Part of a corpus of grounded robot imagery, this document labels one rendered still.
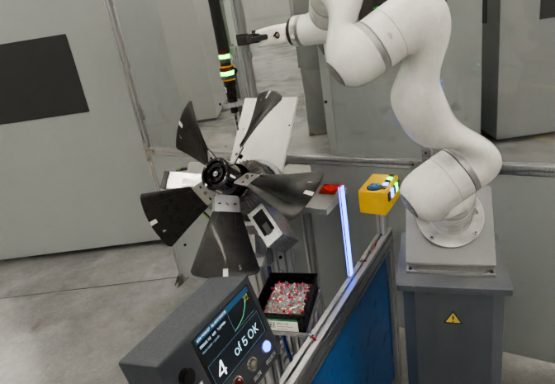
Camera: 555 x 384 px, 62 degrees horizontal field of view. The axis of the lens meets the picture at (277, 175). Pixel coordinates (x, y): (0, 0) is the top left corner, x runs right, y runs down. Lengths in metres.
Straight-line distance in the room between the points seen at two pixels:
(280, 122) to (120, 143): 1.98
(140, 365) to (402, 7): 0.73
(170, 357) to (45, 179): 3.27
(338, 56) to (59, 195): 3.38
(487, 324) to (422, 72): 0.85
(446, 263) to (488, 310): 0.17
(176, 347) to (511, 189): 1.58
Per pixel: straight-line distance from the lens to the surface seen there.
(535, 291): 2.31
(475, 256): 1.44
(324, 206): 2.04
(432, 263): 1.43
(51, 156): 3.89
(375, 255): 1.69
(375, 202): 1.65
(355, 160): 2.18
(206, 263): 1.55
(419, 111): 0.91
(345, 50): 0.81
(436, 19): 0.86
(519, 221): 2.13
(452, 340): 1.54
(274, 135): 1.86
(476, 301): 1.45
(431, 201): 1.04
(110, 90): 3.56
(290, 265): 2.12
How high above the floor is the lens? 1.76
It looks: 21 degrees down
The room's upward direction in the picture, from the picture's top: 9 degrees counter-clockwise
